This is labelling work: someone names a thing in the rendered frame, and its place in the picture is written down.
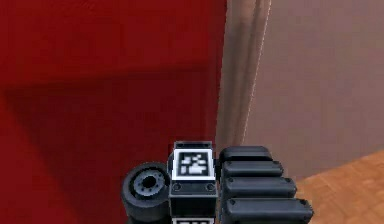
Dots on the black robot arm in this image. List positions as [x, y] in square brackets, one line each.
[253, 196]

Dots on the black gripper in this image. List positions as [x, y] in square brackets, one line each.
[146, 196]

